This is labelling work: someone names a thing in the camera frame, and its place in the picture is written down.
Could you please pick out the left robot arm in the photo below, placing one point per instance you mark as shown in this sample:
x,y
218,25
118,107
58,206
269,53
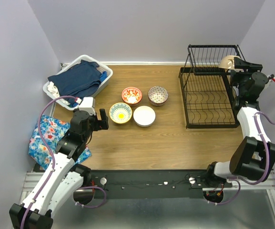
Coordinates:
x,y
62,177

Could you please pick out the white crumpled cloth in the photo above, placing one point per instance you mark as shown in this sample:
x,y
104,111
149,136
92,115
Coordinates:
x,y
54,91

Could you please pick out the blue floral fabric bag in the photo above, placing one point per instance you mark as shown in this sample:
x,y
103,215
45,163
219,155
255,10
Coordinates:
x,y
45,136

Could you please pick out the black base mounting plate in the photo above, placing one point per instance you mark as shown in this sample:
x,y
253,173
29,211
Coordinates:
x,y
143,184

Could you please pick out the blue zigzag pattern bowl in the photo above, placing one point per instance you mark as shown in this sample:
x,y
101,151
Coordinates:
x,y
158,102

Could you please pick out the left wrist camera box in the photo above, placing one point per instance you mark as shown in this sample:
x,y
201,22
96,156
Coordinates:
x,y
88,105

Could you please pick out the yellow patterned bowl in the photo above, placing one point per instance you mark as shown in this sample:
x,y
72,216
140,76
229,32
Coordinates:
x,y
120,113

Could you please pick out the orange floral pattern bowl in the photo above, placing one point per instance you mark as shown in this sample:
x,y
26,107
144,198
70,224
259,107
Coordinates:
x,y
132,94

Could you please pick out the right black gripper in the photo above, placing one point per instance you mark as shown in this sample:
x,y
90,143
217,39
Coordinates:
x,y
240,63

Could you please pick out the aluminium frame rail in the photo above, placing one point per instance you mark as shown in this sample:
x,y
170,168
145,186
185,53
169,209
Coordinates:
x,y
32,178

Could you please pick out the black two-tier dish rack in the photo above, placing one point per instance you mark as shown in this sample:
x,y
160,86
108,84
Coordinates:
x,y
206,90

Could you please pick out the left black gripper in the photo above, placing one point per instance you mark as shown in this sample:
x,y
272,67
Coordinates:
x,y
104,124

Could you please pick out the beige bowl brown leaf pattern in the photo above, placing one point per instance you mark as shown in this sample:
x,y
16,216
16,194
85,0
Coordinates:
x,y
227,62

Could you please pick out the brown lattice pattern bowl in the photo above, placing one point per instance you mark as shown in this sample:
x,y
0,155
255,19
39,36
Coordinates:
x,y
157,93

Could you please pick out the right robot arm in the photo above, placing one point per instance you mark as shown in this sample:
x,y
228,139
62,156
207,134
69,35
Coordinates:
x,y
254,158

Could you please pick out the white ribbed bowl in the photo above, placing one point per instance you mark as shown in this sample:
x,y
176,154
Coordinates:
x,y
144,116

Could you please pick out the dark blue folded garment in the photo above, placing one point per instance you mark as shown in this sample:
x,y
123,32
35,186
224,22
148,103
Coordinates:
x,y
81,80

